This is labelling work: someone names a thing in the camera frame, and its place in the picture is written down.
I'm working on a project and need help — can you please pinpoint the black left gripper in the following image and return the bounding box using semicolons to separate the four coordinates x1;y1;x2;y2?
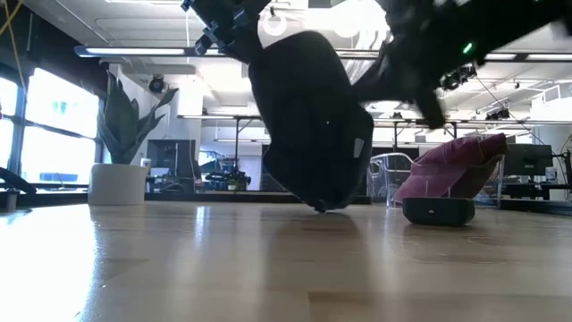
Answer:
181;0;272;64

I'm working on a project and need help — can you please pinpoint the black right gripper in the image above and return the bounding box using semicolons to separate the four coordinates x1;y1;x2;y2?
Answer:
352;0;488;131

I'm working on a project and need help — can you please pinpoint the blue denim baseball cap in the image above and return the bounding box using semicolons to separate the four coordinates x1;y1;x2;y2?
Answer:
248;30;375;214

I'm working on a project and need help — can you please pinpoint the large black ceiling spotlight cluster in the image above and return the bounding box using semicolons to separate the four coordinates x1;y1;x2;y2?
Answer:
440;64;478;92

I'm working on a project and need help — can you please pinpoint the clear plastic bin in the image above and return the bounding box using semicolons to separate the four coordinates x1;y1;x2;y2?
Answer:
366;151;506;209

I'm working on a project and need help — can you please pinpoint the black dome ceiling fixture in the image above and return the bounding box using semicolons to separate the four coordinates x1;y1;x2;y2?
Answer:
148;73;166;95

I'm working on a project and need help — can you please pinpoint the overhead beam with light strips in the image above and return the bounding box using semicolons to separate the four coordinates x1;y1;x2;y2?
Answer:
73;44;572;63

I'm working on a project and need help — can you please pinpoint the small black ceiling spotlight cluster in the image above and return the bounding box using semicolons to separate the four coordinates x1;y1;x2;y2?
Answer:
485;106;511;122

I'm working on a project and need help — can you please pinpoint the background robot station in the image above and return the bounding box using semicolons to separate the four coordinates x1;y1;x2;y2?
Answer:
204;168;252;192

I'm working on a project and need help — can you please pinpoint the small black box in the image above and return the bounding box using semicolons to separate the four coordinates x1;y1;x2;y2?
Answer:
401;196;476;227

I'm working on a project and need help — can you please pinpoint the wide black computer monitor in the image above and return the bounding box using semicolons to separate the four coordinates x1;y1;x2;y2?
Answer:
502;143;554;178

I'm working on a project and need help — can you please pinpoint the green plant in white pot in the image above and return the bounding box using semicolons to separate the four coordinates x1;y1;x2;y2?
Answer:
88;71;180;207

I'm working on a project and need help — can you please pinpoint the black aluminium table frame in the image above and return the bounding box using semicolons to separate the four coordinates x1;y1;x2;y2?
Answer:
0;181;572;216

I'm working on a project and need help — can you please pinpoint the large window with dark frame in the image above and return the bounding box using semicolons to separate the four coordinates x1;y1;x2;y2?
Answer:
0;66;102;189

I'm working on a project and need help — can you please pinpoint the thin yellow cable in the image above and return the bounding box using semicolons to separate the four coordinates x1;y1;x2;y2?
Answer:
0;0;26;90

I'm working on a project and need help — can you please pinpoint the black diagonal frame brace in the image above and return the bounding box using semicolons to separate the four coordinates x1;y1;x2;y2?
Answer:
0;166;38;196

